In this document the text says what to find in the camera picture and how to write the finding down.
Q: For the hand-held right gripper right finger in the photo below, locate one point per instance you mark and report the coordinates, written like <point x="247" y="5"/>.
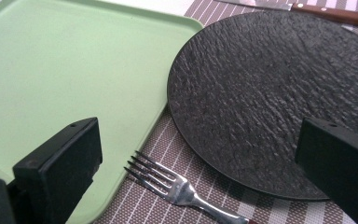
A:
<point x="338" y="161"/>

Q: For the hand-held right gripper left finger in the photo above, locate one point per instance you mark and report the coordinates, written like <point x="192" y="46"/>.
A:
<point x="57" y="174"/>

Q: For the silver metal fork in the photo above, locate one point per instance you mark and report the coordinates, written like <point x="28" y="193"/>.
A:
<point x="177" y="189"/>

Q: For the black textured round plate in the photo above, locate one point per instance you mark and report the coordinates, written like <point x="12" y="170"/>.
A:
<point x="261" y="102"/>

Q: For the light green plastic tray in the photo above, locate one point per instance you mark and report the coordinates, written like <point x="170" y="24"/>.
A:
<point x="62" y="71"/>

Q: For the brown striped placemat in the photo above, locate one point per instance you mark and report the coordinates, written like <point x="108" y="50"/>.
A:
<point x="167" y="155"/>

